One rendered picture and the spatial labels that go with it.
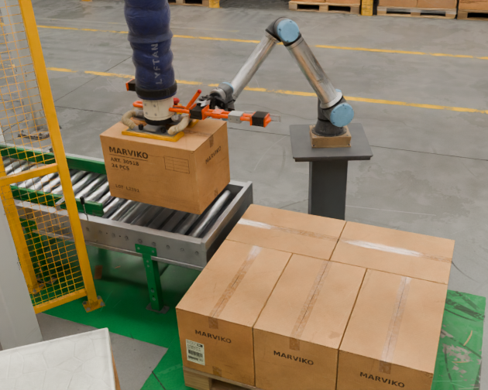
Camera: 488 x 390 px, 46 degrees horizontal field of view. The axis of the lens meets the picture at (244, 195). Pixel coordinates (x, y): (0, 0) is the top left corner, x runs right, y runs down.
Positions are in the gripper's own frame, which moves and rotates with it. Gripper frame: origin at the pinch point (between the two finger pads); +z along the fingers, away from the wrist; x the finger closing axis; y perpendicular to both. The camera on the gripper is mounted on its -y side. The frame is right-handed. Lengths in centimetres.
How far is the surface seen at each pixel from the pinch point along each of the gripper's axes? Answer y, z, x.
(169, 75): 17.3, 2.3, 19.7
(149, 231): 23, 33, -62
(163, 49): 17.8, 3.8, 33.8
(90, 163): 101, -22, -58
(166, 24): 15.7, 1.5, 46.4
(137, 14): 26, 11, 53
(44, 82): 64, 43, 26
